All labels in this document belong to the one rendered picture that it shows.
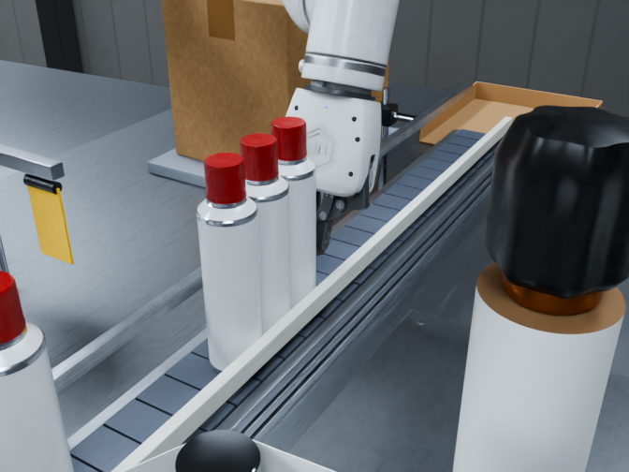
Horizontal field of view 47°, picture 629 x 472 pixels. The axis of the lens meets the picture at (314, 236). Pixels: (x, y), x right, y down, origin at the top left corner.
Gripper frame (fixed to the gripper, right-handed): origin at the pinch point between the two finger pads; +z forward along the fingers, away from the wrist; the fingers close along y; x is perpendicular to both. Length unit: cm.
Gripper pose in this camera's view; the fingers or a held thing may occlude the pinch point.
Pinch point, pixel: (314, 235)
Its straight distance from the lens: 76.7
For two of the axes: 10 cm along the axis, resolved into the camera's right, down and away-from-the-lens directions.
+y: 8.6, 2.4, -4.5
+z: -1.7, 9.7, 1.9
